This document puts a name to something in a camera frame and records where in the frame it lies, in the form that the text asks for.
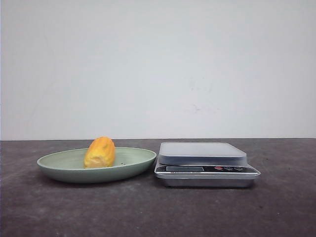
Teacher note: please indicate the yellow corn cob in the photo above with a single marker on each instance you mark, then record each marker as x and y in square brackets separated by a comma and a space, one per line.
[100, 153]

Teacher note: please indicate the silver digital kitchen scale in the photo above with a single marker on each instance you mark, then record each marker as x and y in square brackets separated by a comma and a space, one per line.
[204, 164]

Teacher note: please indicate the light green plate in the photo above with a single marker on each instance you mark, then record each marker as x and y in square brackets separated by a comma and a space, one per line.
[67, 166]

